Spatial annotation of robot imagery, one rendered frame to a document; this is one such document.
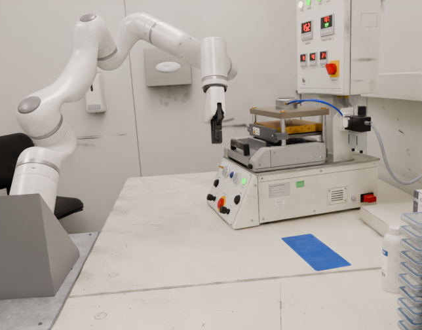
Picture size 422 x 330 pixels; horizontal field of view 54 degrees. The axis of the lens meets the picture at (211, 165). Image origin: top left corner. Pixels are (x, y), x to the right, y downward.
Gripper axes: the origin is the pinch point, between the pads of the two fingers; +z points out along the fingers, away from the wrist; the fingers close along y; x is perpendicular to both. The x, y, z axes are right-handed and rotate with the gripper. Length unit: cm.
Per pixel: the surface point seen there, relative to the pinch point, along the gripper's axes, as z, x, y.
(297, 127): -4.3, 29.1, -3.3
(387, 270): 38, 27, 41
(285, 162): 8.1, 22.7, -0.7
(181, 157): -20, 15, -171
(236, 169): 8.2, 10.6, -16.1
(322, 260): 37.0, 21.9, 21.7
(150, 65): -77, -9, -141
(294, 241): 32.7, 20.2, 8.3
